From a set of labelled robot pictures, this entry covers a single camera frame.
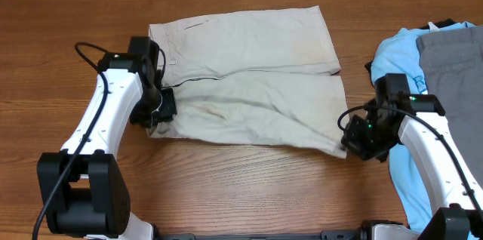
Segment grey garment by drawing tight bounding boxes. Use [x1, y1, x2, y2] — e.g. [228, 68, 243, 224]
[417, 26, 482, 184]

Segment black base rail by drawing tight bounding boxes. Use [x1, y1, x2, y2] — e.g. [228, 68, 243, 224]
[154, 229, 374, 240]

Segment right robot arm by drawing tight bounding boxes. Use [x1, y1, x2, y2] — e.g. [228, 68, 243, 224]
[339, 73, 482, 240]

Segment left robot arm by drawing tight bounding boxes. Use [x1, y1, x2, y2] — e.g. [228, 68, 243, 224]
[32, 36, 177, 240]

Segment beige shorts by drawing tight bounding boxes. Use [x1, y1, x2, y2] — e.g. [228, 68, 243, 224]
[149, 6, 347, 158]

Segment light blue t-shirt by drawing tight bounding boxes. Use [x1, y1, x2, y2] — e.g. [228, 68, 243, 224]
[371, 21, 474, 232]

